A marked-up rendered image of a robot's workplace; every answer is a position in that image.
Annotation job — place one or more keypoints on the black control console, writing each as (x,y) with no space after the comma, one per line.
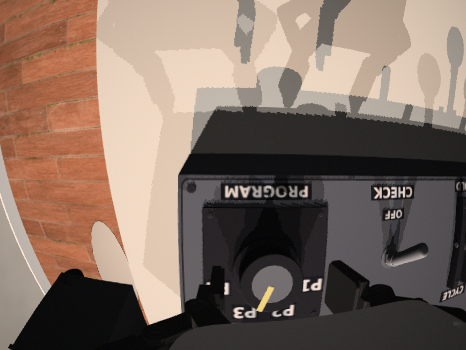
(255,214)

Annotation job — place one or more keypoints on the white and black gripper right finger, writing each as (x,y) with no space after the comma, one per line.
(347,290)

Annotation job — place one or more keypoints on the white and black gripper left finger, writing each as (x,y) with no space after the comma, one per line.
(198,313)

